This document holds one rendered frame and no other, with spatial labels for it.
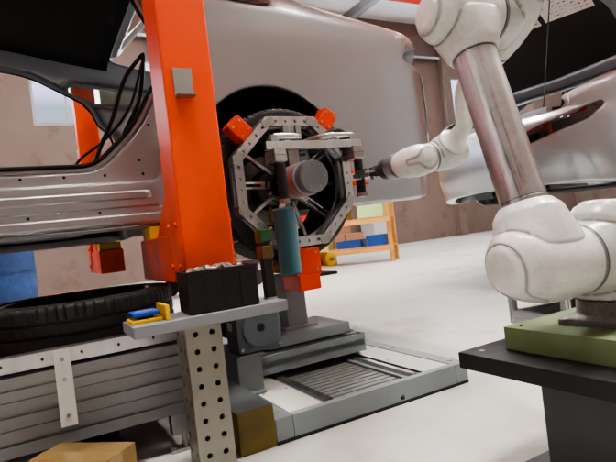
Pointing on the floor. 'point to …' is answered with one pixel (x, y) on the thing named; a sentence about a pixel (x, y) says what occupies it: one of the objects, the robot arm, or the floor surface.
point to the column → (206, 394)
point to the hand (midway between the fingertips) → (359, 176)
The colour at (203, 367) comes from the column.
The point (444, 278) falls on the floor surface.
